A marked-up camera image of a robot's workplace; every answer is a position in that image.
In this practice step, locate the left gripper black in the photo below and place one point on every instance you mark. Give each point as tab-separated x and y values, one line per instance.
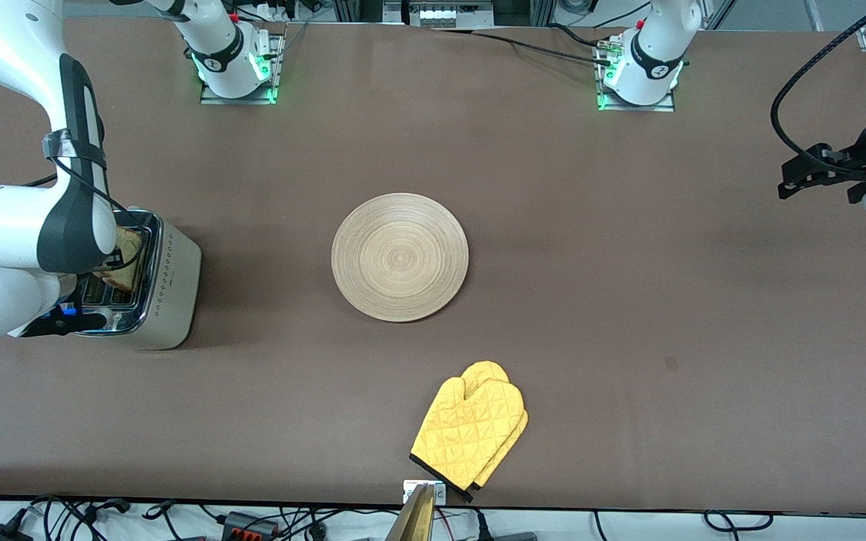
863	149

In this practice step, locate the brown bread slice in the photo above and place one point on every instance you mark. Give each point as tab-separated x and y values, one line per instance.
128	252

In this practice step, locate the round wooden plate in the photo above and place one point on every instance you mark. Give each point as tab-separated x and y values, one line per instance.
399	257

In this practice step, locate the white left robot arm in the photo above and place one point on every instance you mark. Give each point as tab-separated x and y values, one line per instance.
655	52

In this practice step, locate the chrome two-slot toaster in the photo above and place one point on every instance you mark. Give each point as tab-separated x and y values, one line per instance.
170	300

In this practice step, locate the black power adapter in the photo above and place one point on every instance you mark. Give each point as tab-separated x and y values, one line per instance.
1	533

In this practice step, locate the black red connector block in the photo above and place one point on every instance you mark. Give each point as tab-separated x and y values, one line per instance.
249	524

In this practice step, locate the white power strip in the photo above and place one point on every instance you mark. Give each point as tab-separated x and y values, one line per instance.
271	11

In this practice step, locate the yellow quilted oven mitt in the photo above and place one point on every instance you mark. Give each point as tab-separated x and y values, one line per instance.
487	370
463	436

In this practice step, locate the gold metal bar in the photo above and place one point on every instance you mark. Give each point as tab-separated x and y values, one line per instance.
414	522

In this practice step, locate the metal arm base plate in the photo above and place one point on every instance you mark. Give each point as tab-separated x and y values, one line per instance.
277	68
606	101

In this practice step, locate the white table edge bracket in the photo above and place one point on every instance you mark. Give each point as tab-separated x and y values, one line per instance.
440	492

